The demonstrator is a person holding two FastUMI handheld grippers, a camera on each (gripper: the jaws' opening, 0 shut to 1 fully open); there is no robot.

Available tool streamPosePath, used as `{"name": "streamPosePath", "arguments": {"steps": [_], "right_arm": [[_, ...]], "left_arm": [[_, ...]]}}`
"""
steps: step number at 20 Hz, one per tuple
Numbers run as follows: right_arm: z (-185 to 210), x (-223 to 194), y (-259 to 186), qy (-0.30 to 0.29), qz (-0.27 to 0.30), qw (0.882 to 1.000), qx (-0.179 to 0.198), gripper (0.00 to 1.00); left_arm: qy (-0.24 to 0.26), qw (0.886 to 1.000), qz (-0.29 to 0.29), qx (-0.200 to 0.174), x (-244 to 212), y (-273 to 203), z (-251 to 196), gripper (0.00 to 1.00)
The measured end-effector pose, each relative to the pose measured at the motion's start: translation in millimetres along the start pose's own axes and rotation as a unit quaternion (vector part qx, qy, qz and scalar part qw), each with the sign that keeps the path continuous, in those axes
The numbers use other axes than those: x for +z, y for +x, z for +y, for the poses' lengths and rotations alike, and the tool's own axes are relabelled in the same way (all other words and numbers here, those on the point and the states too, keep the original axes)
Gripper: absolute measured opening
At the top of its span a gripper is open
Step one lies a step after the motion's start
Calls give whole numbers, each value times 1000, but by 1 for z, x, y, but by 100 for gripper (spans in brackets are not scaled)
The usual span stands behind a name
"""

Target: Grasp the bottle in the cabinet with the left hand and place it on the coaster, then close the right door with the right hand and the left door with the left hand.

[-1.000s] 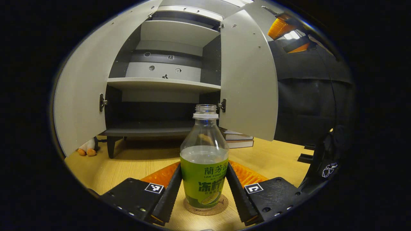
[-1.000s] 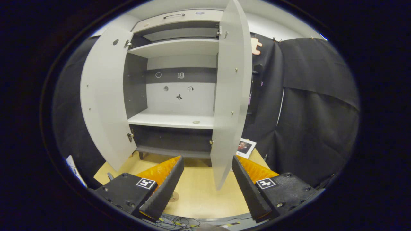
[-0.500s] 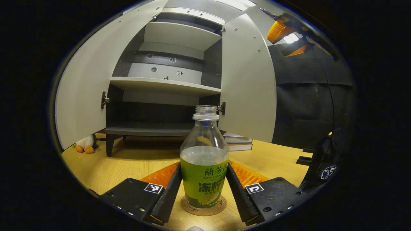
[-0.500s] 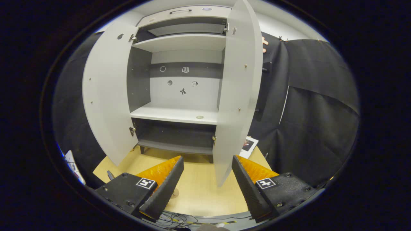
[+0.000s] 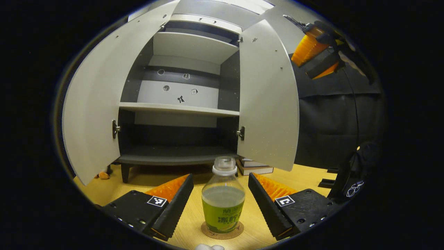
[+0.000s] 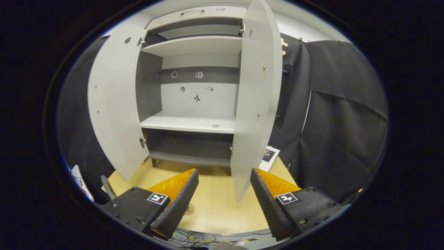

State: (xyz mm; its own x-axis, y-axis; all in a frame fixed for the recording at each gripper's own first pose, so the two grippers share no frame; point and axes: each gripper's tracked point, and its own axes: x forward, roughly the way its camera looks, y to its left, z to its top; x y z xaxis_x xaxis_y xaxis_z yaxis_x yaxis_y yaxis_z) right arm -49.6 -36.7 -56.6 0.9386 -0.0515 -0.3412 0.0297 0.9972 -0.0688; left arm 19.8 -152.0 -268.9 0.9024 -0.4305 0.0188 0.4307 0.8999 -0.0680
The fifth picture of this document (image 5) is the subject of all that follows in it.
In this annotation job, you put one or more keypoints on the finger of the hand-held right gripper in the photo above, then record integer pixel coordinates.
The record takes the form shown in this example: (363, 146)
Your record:
(307, 48)
(324, 66)

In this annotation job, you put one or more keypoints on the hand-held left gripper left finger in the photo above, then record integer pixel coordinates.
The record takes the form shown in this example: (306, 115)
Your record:
(175, 208)

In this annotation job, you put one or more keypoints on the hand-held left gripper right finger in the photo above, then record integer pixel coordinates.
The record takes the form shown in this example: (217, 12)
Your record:
(265, 206)

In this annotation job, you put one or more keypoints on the round cork coaster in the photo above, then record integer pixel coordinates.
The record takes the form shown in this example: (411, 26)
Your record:
(208, 233)

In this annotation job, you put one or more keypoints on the green label drink bottle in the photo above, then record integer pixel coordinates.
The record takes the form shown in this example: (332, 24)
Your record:
(223, 205)

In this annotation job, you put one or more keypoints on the white cabinet door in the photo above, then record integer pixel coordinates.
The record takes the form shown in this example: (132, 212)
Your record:
(93, 104)
(267, 104)

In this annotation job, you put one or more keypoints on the white cabinet drawer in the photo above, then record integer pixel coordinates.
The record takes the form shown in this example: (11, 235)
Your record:
(189, 19)

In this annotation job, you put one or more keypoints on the book with brown cover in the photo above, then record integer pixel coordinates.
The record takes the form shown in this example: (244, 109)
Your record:
(256, 171)

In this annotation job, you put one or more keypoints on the black backdrop cloth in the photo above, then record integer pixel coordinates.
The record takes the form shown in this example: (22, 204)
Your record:
(326, 121)

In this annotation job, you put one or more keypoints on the black metal bar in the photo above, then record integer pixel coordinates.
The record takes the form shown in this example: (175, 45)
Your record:
(332, 170)

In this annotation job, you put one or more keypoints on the penguin plush toy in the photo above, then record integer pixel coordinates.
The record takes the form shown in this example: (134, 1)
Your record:
(103, 175)

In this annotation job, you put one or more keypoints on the black cloth with white print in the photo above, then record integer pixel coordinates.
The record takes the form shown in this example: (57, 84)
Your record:
(360, 166)

